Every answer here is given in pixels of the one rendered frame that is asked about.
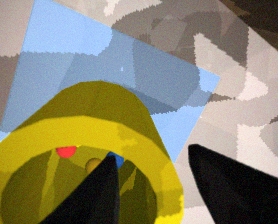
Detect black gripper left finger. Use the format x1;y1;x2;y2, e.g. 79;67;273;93
39;155;120;224

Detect red marble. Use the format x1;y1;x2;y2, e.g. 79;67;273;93
56;146;76;158

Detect yellow cup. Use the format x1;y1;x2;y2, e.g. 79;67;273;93
0;80;183;224

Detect blue marble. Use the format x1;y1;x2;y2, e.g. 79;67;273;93
106;151;124;168

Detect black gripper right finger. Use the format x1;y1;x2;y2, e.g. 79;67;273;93
188;144;278;224

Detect tan rectangular bar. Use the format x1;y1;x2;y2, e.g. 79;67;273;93
220;0;278;50

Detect yellow marble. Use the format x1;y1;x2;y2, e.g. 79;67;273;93
85;158;101;175

